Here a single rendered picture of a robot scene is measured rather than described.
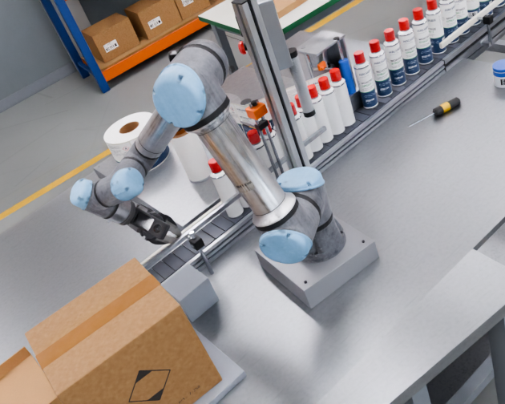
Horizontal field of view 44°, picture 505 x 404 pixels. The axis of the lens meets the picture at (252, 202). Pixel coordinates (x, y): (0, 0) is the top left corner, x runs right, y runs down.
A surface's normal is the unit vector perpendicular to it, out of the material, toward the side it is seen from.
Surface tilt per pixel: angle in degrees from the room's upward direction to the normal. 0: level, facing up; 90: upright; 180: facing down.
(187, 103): 81
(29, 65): 90
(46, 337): 0
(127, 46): 90
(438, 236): 0
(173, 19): 90
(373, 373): 0
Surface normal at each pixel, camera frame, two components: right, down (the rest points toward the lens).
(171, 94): -0.37, 0.53
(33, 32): 0.52, 0.37
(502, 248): -0.31, -0.75
